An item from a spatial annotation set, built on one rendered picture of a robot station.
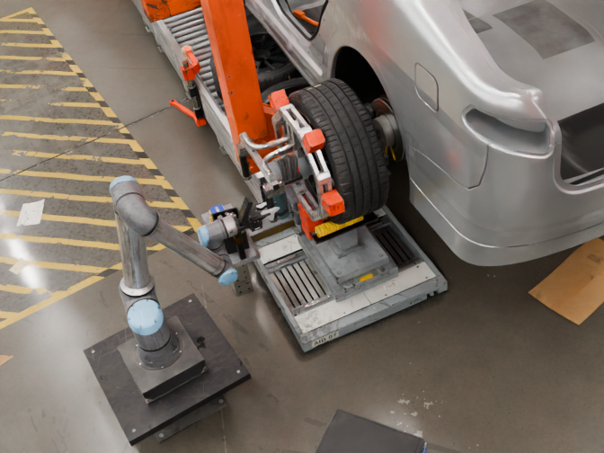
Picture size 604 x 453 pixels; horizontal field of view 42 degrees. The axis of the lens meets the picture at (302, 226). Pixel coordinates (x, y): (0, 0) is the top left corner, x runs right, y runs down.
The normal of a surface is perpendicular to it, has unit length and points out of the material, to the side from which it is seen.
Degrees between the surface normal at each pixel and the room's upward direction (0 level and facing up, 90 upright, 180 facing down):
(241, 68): 90
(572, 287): 1
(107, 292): 0
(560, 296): 1
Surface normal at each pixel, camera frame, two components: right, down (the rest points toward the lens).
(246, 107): 0.40, 0.61
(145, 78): -0.12, -0.71
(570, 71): 0.04, -0.44
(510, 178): -0.28, 0.68
